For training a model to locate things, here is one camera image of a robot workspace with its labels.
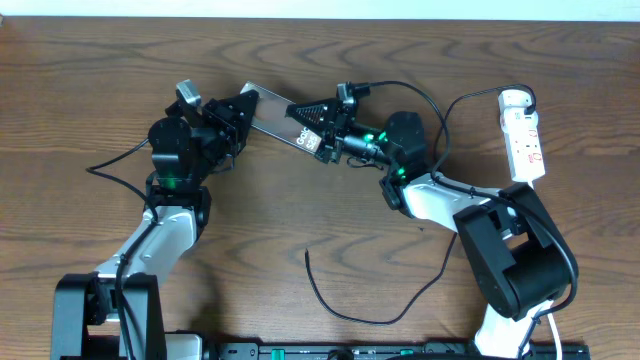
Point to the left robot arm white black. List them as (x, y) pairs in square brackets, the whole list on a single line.
[(114, 312)]

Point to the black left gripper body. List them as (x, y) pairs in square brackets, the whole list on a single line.
[(215, 141)]

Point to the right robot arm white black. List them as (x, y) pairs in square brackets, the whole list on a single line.
[(520, 262)]

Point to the white power strip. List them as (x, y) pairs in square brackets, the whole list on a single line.
[(523, 146)]

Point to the white USB charger plug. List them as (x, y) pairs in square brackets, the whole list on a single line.
[(514, 98)]

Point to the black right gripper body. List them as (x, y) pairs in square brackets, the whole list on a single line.
[(341, 125)]

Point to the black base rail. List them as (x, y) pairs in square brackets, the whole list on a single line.
[(429, 350)]

